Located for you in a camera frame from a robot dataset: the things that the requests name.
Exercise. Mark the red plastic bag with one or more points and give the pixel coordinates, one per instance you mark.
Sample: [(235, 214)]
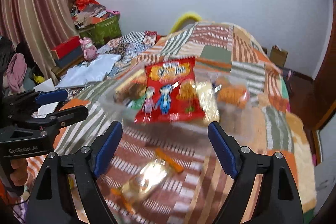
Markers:
[(82, 4)]

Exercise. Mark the red shoe box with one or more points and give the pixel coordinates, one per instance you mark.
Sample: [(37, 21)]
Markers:
[(66, 47)]

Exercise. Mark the yellow fuzzy headboard edge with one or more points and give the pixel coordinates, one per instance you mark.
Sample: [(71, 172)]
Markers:
[(184, 18)]

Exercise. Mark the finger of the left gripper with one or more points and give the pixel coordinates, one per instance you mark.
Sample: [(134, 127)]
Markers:
[(32, 97), (60, 119)]

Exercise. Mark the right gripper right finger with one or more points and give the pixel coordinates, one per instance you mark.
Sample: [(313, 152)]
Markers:
[(278, 199)]

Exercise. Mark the red noodle snack bag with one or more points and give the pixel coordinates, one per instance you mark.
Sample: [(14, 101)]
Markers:
[(170, 93)]

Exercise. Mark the patchwork striped bedspread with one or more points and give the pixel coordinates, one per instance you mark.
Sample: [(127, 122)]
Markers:
[(196, 195)]

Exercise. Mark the green snack packet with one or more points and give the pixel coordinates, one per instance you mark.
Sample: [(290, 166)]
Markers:
[(137, 104)]

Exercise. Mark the clear plastic storage box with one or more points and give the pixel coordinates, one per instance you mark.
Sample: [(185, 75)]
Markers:
[(225, 98)]

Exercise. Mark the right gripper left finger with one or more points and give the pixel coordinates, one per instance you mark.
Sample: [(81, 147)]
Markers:
[(51, 199)]

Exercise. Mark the brown cardboard box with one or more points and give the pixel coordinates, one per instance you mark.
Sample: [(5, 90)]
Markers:
[(278, 56)]

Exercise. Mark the green cardboard box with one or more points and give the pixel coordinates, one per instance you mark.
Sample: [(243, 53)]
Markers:
[(102, 32)]

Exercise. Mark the pink plush toy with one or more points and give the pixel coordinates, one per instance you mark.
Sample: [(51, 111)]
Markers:
[(88, 48)]

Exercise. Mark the checkered patterned quilt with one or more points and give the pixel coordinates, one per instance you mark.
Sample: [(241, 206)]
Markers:
[(128, 47)]

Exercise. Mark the white plastic bag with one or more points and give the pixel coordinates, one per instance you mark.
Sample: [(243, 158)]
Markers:
[(88, 73)]

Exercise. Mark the orange cracker packet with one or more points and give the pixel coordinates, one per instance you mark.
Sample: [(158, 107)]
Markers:
[(140, 186)]

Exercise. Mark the striped pink curtain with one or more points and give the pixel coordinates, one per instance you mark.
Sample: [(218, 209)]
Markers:
[(42, 24)]

